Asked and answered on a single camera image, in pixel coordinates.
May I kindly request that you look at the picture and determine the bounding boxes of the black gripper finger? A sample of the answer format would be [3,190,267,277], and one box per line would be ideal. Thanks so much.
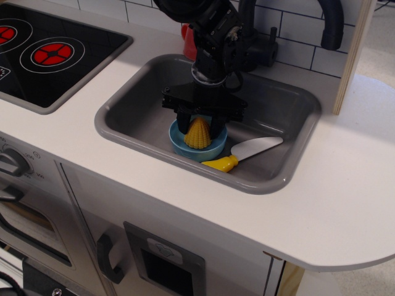
[210,115,227,138]
[177,105,193,134]

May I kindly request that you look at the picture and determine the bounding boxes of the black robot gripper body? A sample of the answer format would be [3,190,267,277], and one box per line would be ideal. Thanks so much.
[162,82,247,121]

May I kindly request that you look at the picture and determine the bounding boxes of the yellow toy corn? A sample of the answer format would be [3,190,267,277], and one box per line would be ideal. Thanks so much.
[184,117,212,149]

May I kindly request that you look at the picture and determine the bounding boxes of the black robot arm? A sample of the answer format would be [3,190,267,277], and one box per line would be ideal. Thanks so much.
[156,1,247,139]

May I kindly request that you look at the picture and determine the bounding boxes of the light blue plastic bowl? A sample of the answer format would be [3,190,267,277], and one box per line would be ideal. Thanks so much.
[168,120,228,162]

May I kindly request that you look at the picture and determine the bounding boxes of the grey toy sink basin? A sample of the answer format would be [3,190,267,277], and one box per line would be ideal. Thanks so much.
[94,54,321,194]

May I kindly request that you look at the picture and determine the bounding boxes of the red plastic cup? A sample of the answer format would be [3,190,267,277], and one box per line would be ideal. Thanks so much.
[181,24,197,61]

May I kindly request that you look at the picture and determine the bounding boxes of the black toy faucet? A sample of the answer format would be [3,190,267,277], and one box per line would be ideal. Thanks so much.
[236,1,346,77]

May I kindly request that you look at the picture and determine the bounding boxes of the grey dispenser panel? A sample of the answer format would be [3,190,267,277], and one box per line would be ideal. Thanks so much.
[123,222,207,296]

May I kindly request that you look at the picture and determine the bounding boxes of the black toy stove top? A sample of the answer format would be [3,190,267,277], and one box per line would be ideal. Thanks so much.
[1,3,133,115]

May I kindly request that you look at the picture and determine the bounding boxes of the wooden side panel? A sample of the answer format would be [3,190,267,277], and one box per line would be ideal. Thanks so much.
[331,0,377,115]

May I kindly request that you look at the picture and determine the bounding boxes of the grey oven knob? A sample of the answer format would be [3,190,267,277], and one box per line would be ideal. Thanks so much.
[1,149,30,177]

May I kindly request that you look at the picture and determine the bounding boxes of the toy oven door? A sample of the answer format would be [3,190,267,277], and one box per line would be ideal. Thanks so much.
[1,174,106,295]

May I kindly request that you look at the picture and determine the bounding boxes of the yellow handled toy spatula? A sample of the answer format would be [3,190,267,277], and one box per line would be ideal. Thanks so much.
[202,136,283,173]

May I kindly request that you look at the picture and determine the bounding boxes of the dark grey cabinet handle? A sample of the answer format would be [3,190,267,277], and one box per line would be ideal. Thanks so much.
[96,234,124,284]

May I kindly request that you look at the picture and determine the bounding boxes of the black cable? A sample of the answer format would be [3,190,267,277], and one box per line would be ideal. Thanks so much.
[0,271,28,296]

